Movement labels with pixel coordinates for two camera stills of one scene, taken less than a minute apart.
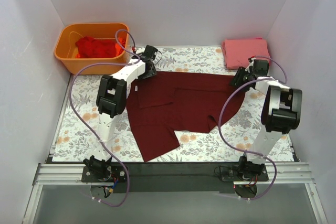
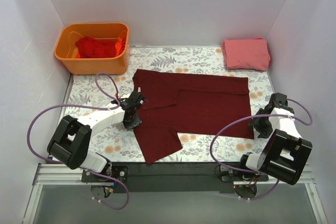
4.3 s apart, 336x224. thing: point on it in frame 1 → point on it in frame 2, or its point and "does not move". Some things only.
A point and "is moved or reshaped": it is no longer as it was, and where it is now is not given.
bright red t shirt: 88,47 does not move
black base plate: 154,177 does not move
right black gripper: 240,78 → 261,128
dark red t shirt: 164,103 is moved or reshaped
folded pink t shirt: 237,52 does not move
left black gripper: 149,72 → 132,121
